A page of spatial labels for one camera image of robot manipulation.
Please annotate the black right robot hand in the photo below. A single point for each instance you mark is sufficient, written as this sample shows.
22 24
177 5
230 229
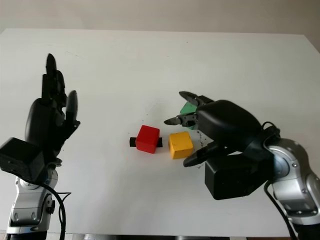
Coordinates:
227 125

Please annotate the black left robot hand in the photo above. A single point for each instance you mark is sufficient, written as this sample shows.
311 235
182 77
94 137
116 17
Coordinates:
42 120

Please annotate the green cube block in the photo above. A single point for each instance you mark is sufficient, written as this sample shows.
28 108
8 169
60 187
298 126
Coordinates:
187 108

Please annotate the yellow cube block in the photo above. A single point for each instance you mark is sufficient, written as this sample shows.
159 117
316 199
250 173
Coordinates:
181 146

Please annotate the red cube block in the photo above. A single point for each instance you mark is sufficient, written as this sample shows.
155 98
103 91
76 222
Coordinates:
147 138

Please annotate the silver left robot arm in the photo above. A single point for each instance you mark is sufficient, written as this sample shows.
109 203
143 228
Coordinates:
27 207

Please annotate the black tape strip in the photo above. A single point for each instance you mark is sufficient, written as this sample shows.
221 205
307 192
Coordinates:
132 142

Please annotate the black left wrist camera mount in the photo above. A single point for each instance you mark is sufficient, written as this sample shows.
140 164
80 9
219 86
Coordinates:
20 157

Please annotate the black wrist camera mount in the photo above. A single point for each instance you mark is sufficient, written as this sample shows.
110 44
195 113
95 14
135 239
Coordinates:
20 157
230 177

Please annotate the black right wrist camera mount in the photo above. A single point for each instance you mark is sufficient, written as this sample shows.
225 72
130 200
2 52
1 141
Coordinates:
230 177

